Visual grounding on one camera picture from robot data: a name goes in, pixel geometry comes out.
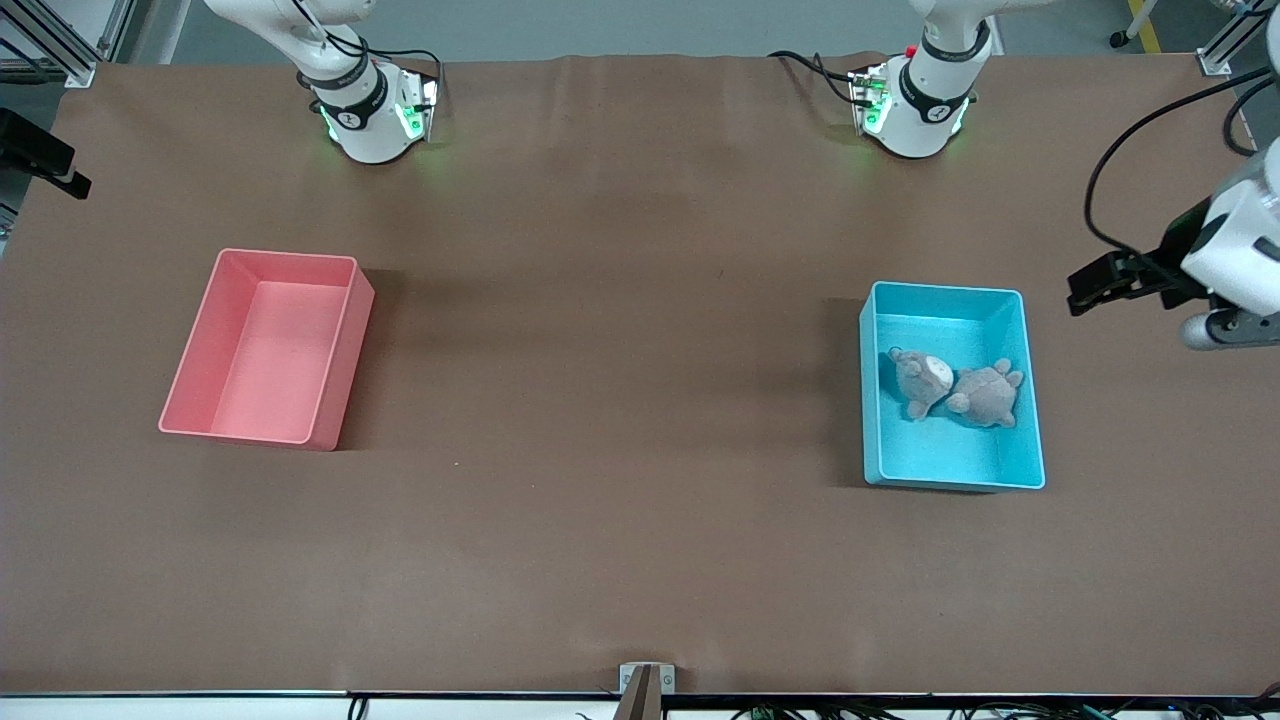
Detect blue plastic box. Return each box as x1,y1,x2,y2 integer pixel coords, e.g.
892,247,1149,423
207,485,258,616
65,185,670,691
859,281,1047,493

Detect grey plush toy white face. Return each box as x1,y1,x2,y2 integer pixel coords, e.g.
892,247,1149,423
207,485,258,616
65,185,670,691
887,347,957,422

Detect white cart leg with caster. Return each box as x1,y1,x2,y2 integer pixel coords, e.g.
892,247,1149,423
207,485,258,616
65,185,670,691
1108,0,1163,50

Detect brown table mat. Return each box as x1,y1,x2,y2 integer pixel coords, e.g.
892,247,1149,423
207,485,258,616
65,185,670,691
0,52,1280,697

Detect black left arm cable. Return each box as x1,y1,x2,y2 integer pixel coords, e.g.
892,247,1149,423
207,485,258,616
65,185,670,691
1084,64,1280,257

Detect plain grey plush toy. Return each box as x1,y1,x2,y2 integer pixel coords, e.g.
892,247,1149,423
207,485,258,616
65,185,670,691
944,357,1025,430

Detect tangled cables below table edge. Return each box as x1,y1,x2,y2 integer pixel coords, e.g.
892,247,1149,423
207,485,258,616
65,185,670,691
728,700,1280,720

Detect black right base cable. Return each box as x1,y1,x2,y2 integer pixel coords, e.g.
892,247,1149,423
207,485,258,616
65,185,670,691
288,0,444,97

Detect black base cable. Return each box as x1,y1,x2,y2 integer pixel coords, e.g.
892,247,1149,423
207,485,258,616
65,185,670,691
767,49,863,107
288,0,444,97

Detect pink plastic box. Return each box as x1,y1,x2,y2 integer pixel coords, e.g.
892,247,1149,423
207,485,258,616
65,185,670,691
158,248,376,452

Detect black left base cable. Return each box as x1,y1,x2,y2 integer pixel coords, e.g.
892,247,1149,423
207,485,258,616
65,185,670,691
767,49,863,107

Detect aluminium frame profile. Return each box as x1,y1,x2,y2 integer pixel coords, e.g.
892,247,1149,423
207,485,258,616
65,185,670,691
1197,0,1280,77
0,0,137,89

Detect white table edge rail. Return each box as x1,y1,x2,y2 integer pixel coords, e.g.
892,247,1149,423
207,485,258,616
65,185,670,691
0,689,1280,720

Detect metal table edge bracket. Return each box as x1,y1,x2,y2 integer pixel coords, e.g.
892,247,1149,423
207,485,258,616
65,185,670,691
612,662,677,720

